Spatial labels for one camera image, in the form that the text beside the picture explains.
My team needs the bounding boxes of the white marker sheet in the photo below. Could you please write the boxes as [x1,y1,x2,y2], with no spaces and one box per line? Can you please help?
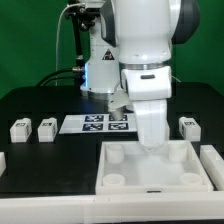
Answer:
[59,113,137,134]

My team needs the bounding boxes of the white front fence bar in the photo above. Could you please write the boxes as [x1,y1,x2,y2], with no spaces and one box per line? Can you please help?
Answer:
[0,191,224,224]

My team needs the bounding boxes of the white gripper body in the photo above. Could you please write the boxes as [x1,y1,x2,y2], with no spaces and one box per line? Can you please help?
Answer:
[121,66,172,149]

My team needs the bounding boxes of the grey cable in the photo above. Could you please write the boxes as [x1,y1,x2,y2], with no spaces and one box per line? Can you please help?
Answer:
[54,3,73,87]

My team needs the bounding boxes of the grey camera on mount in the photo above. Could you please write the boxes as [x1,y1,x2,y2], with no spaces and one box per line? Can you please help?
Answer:
[80,0,104,13]

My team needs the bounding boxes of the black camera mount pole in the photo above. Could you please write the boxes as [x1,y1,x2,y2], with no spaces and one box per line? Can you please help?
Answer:
[65,0,85,83]

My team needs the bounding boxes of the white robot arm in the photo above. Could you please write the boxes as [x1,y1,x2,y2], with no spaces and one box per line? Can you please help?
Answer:
[79,0,200,149]

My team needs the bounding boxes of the white right fence bar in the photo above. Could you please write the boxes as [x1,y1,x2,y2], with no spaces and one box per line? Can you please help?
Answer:
[200,145,224,191]

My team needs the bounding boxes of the black base cables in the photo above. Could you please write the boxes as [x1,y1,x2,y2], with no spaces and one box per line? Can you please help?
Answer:
[35,66,84,88]

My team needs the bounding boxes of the white fence bar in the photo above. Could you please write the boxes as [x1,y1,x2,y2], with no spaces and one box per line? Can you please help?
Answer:
[200,145,224,191]
[0,191,224,224]

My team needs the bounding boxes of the white square table top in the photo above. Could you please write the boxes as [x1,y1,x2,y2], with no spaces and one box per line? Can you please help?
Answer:
[95,140,213,195]

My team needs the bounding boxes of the white left fence piece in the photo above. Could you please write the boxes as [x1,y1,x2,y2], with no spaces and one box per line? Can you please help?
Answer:
[0,152,6,177]

